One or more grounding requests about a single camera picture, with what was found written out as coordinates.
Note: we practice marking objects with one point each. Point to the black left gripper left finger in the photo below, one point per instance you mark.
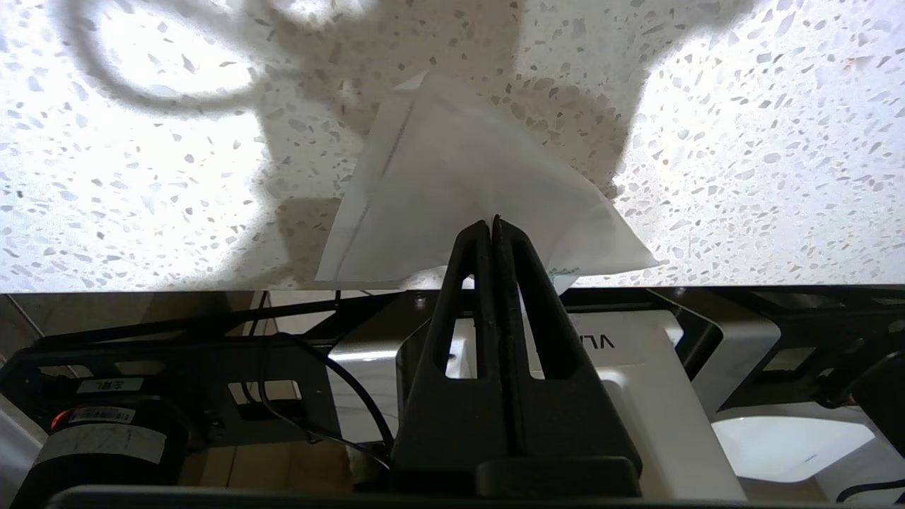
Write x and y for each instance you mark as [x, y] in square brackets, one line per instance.
[424, 438]

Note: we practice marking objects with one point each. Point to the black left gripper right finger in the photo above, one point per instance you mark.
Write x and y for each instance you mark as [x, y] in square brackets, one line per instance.
[565, 424]

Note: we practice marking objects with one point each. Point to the small white sachet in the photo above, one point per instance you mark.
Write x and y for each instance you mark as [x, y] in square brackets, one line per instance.
[452, 177]

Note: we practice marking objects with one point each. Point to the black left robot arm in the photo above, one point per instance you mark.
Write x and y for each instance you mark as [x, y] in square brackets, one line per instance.
[106, 452]

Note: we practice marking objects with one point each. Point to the black robot chassis frame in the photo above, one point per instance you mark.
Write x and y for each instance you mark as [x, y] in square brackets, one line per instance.
[177, 367]

